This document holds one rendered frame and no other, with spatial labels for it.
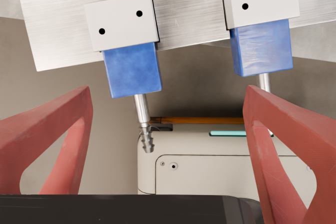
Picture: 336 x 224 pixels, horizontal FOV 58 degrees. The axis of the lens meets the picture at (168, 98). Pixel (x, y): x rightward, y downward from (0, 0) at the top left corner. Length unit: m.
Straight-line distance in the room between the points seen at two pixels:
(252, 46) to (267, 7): 0.03
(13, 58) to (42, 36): 0.97
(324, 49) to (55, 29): 0.26
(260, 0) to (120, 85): 0.13
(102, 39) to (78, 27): 0.04
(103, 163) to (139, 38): 1.02
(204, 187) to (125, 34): 0.75
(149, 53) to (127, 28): 0.03
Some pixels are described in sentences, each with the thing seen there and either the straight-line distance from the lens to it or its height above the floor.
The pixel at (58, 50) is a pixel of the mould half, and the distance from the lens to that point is 0.28.
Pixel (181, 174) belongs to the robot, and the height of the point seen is 0.28.
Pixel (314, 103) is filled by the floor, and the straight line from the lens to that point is 1.26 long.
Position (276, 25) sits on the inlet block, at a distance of 0.26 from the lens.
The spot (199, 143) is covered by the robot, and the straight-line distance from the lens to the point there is 0.89.
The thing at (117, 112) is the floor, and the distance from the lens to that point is 1.16.
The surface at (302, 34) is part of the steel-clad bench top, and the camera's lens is 0.34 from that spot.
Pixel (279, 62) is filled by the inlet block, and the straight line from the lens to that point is 0.26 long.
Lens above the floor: 1.11
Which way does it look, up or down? 80 degrees down
